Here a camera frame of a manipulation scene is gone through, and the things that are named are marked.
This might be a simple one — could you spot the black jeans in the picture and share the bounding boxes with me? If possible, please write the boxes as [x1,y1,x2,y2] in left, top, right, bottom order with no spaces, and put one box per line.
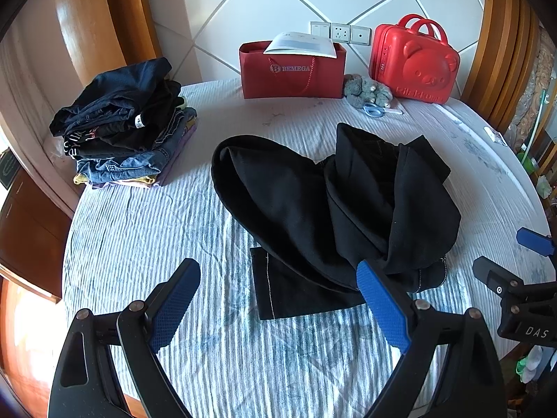
[211,123,461,320]

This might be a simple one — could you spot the stack of folded clothes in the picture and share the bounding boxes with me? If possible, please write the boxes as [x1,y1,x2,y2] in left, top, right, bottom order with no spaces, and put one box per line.
[49,57,197,188]

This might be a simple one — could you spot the green bucket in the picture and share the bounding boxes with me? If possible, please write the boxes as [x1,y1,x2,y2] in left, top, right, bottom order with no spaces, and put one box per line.
[517,151,538,175]

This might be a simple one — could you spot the striped white bed sheet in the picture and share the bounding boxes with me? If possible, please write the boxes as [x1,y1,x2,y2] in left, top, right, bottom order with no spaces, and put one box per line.
[63,79,555,417]

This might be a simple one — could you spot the brown wooden nightstand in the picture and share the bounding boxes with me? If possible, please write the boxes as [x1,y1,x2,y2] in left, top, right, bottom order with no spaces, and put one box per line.
[0,170,71,303]

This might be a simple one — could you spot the red bear suitcase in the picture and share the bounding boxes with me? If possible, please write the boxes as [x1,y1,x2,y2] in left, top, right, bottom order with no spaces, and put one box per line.
[368,14,461,104]

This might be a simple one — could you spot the grey plush toy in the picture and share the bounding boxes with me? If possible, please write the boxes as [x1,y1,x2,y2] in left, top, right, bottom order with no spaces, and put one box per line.
[343,73,394,109]

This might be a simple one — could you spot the red Bemega paper bag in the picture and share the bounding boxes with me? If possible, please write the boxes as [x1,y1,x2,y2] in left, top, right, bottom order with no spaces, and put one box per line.
[239,41,346,99]

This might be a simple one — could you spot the white booklet in bag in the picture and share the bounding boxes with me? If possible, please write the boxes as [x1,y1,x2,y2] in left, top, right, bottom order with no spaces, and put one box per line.
[264,32,337,59]

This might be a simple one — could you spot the green mop handle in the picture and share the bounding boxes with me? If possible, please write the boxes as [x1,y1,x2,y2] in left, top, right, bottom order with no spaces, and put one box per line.
[521,89,547,164]

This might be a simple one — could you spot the blue handled scissors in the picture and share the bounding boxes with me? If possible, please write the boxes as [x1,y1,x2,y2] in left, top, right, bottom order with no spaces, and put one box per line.
[362,103,403,118]

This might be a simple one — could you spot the white wall socket panel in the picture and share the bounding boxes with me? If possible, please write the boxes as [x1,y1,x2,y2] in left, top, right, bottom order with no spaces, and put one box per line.
[310,22,372,46]

